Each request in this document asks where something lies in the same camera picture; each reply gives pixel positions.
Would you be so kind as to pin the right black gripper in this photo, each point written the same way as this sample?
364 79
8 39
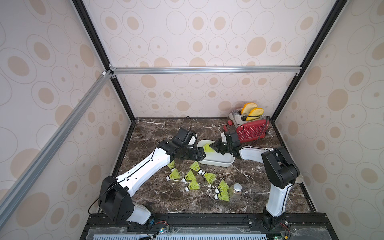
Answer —
223 147

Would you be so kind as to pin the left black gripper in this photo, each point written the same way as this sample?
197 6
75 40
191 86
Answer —
195 155

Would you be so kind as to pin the yellow shuttlecock two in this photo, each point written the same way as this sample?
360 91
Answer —
208 149

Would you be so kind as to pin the yellow shuttlecock nine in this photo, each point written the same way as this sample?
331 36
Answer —
171 165

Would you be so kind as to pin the yellow shuttlecock three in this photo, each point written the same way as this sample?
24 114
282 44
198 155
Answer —
174 175

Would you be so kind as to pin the yellow shuttlecock four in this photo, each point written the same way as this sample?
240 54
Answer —
193 185

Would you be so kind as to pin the yellow shuttlecock eight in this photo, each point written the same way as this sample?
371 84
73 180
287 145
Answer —
223 186

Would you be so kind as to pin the yellow shuttlecock one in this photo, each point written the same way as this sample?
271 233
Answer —
224 196

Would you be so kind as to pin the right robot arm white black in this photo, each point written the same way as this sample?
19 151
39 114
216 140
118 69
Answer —
280 168

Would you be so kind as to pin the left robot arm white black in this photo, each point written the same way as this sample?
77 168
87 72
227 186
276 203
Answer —
116 194

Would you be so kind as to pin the white plastic storage box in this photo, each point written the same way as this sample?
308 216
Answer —
217 159

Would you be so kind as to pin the yellow shuttlecock six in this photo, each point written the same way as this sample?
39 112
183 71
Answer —
196 167

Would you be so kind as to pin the yellow shuttlecock five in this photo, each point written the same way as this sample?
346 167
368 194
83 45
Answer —
189 177

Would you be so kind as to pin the yellow shuttlecock seven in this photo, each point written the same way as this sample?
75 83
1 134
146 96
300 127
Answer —
210 177

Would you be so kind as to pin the red toaster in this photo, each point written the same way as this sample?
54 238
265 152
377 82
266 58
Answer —
248 131

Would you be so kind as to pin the yellow bread slice rear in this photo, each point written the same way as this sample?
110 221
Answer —
247 108

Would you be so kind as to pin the yellow bread slice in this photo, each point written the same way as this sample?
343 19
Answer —
247 108
254 114

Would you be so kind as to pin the glass spice jar silver lid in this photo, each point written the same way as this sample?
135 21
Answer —
235 192

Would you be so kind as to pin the yellow bread slice front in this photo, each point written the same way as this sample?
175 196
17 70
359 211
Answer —
254 114

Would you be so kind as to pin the aluminium frame bar rear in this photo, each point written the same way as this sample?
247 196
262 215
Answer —
207 70

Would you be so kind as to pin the aluminium frame bar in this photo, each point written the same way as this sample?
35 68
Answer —
40 162
207 70

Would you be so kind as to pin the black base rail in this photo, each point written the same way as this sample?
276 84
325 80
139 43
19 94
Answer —
296 226

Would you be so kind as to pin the aluminium frame bar left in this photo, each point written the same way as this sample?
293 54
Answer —
40 162

